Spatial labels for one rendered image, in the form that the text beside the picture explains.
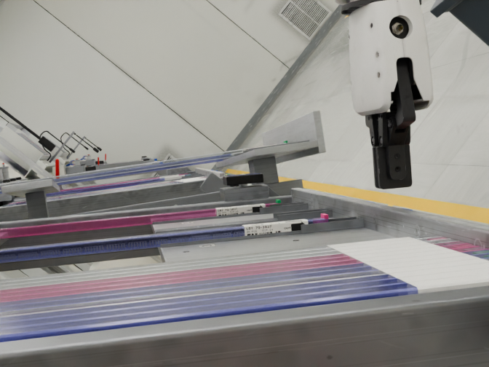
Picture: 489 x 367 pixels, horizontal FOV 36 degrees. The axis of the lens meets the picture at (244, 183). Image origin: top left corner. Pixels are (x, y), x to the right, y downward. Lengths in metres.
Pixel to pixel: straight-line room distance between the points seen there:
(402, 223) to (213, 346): 0.32
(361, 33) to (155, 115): 7.73
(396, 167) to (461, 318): 0.39
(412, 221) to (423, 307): 0.26
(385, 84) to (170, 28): 7.87
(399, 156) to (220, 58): 7.84
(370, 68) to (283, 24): 8.01
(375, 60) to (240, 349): 0.42
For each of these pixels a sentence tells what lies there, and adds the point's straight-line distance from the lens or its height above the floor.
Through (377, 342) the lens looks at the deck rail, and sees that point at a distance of 0.33.
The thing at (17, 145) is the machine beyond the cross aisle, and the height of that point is 1.57.
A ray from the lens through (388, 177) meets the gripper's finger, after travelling 0.72.
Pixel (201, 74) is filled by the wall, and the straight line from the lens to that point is 8.48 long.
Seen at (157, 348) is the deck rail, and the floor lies 0.88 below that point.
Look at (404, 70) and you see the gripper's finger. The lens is 0.69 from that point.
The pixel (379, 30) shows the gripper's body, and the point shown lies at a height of 0.83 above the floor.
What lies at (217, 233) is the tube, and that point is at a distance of 0.69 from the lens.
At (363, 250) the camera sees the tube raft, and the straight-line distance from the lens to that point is 0.50.
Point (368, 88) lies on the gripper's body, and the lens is 0.71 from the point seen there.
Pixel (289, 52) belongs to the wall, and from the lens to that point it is 8.67.
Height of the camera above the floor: 0.93
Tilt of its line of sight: 8 degrees down
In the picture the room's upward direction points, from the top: 52 degrees counter-clockwise
